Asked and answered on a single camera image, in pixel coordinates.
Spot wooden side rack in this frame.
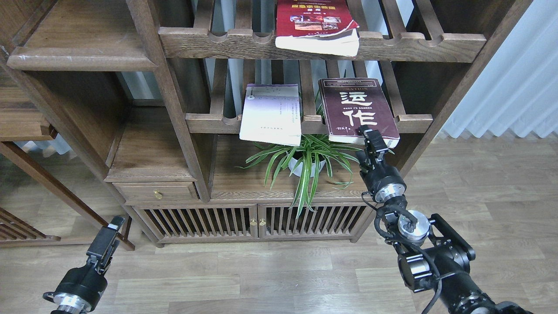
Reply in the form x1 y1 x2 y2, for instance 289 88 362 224
0 70 136 252

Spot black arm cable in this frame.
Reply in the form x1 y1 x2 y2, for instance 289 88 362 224
361 192 443 314

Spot maroon book white characters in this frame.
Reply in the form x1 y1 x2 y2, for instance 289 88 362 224
319 78 400 148

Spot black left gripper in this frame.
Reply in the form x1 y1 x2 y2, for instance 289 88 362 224
43 216 125 314

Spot red paperback book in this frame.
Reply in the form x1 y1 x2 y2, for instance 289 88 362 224
275 0 360 57

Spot white pleated curtain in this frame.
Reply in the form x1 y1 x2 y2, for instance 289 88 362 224
442 0 558 138

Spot dark wooden bookshelf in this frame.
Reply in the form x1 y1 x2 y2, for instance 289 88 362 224
1 0 531 246

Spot green spider plant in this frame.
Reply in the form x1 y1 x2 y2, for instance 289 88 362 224
238 89 395 218

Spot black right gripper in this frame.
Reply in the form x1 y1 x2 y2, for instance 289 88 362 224
355 125 406 203

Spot white plant pot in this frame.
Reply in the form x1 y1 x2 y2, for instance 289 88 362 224
288 152 326 177

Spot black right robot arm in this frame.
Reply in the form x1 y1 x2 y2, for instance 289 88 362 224
356 125 527 314

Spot brass drawer knob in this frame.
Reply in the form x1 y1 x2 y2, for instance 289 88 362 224
153 190 163 199

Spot white purple book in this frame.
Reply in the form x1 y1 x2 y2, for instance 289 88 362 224
239 84 301 146

